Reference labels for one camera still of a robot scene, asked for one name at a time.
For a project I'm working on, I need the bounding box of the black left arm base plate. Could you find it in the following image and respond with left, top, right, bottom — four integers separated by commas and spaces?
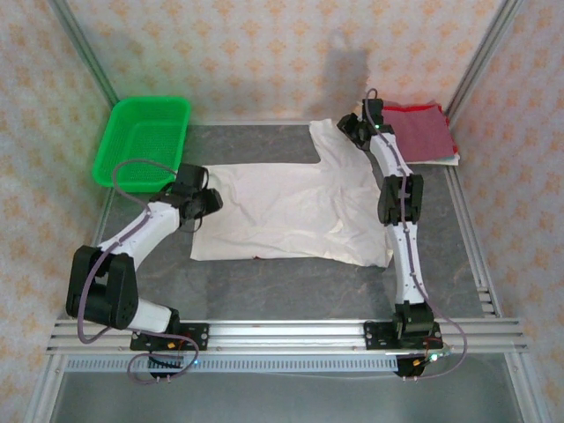
130, 323, 210, 353

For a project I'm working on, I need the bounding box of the aluminium table edge rail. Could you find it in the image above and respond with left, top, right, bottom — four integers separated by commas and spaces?
68, 191, 116, 321
443, 167, 504, 319

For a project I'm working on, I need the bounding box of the white t-shirt with red print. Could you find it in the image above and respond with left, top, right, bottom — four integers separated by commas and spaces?
189, 117, 394, 268

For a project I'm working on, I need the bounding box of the maroon folded t-shirt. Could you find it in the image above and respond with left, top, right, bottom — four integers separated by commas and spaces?
382, 105, 457, 163

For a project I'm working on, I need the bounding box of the pale folded t-shirt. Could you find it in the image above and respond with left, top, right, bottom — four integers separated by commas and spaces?
404, 152, 461, 167

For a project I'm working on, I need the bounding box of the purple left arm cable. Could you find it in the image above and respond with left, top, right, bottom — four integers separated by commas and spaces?
77, 159, 200, 385

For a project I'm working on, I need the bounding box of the aluminium mounting rail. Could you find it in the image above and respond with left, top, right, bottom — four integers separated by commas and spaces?
46, 319, 530, 353

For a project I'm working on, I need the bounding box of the green plastic basket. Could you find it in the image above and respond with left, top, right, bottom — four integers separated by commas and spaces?
91, 95, 192, 195

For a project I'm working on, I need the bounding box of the aluminium frame post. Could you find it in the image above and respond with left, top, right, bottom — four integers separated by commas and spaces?
47, 0, 120, 107
442, 0, 523, 115

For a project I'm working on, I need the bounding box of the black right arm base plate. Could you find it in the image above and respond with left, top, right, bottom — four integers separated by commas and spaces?
363, 321, 442, 352

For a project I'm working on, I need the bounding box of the white slotted cable duct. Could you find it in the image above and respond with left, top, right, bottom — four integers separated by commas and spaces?
65, 355, 400, 375

